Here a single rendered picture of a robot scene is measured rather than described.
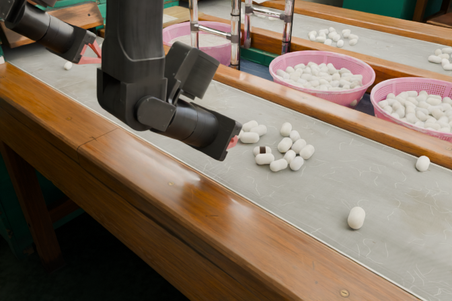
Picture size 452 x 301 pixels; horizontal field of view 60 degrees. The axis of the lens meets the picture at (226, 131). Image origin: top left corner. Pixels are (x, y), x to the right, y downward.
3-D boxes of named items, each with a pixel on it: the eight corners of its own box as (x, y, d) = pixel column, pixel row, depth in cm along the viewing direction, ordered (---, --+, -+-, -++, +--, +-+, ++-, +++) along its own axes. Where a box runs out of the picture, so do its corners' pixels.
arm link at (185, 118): (132, 121, 54) (158, 138, 51) (155, 75, 54) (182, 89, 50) (165, 132, 60) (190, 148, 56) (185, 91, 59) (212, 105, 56)
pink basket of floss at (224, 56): (243, 76, 120) (243, 47, 115) (155, 77, 120) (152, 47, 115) (239, 47, 143) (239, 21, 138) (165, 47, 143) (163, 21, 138)
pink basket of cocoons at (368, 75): (364, 135, 92) (372, 99, 87) (255, 115, 100) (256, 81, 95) (370, 89, 113) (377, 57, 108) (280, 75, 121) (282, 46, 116)
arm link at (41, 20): (-6, 21, 68) (9, 29, 65) (11, -14, 68) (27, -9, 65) (30, 39, 74) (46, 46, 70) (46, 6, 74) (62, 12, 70)
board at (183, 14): (130, 37, 124) (130, 33, 124) (103, 27, 133) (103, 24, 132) (204, 15, 145) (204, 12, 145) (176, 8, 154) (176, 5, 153)
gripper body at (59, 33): (66, 23, 80) (33, 5, 74) (95, 34, 75) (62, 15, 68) (52, 52, 80) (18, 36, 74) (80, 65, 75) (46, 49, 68)
